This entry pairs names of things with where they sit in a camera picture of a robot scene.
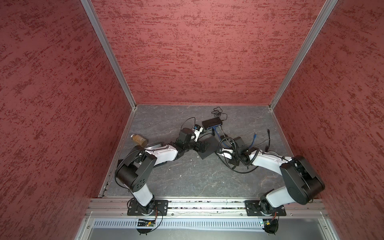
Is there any black calculator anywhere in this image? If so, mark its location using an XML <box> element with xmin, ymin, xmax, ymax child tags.
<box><xmin>146</xmin><ymin>142</ymin><xmax>165</xmax><ymax>149</ymax></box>

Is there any glass jar with brown contents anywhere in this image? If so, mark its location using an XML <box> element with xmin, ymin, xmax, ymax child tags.
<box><xmin>131</xmin><ymin>134</ymin><xmax>148</xmax><ymax>148</ymax></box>

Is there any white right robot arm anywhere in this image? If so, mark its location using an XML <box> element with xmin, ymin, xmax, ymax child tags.
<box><xmin>216</xmin><ymin>138</ymin><xmax>325</xmax><ymax>217</ymax></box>

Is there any black power adapter with cable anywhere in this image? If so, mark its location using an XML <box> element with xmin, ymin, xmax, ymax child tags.
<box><xmin>211</xmin><ymin>107</ymin><xmax>228</xmax><ymax>121</ymax></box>

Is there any blue ethernet cable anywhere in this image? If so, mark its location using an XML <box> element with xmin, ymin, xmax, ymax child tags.
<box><xmin>212</xmin><ymin>127</ymin><xmax>258</xmax><ymax>149</ymax></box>

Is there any black network switch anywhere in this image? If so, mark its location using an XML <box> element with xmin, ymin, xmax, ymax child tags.
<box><xmin>198</xmin><ymin>137</ymin><xmax>219</xmax><ymax>159</ymax></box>
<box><xmin>202</xmin><ymin>117</ymin><xmax>223</xmax><ymax>130</ymax></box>

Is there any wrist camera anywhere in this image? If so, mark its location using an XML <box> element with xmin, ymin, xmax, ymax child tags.
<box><xmin>218</xmin><ymin>148</ymin><xmax>234</xmax><ymax>160</ymax></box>
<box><xmin>193</xmin><ymin>124</ymin><xmax>204</xmax><ymax>142</ymax></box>

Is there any aluminium right corner post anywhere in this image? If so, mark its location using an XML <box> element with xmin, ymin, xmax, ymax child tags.
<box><xmin>269</xmin><ymin>0</ymin><xmax>338</xmax><ymax>112</ymax></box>

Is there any black ethernet cable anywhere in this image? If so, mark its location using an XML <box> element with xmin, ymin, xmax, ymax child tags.
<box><xmin>215</xmin><ymin>128</ymin><xmax>271</xmax><ymax>175</ymax></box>

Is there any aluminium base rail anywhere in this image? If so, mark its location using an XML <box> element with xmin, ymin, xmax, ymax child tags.
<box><xmin>86</xmin><ymin>197</ymin><xmax>330</xmax><ymax>219</ymax></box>

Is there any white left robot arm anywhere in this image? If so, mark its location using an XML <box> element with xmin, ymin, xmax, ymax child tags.
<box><xmin>114</xmin><ymin>125</ymin><xmax>210</xmax><ymax>216</ymax></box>

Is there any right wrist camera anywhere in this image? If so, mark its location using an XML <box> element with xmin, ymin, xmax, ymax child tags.
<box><xmin>218</xmin><ymin>148</ymin><xmax>234</xmax><ymax>160</ymax></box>

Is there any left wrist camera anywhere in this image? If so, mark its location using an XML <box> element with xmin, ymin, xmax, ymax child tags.
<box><xmin>193</xmin><ymin>124</ymin><xmax>204</xmax><ymax>142</ymax></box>

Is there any aluminium corner post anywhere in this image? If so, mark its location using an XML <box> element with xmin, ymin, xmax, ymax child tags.
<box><xmin>81</xmin><ymin>0</ymin><xmax>137</xmax><ymax>111</ymax></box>
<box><xmin>269</xmin><ymin>0</ymin><xmax>338</xmax><ymax>112</ymax></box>

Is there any aluminium left corner post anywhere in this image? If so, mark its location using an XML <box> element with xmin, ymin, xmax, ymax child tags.
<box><xmin>81</xmin><ymin>0</ymin><xmax>137</xmax><ymax>111</ymax></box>

